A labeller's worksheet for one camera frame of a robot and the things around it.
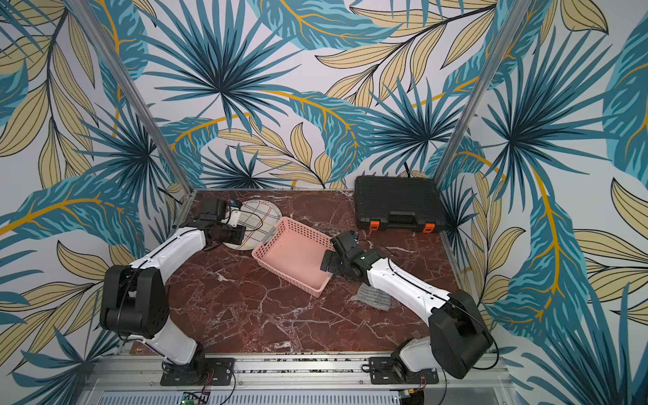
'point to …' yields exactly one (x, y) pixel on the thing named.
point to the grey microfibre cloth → (373, 297)
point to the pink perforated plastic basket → (294, 252)
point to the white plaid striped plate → (258, 217)
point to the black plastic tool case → (399, 203)
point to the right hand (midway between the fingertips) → (333, 264)
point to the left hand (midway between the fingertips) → (241, 235)
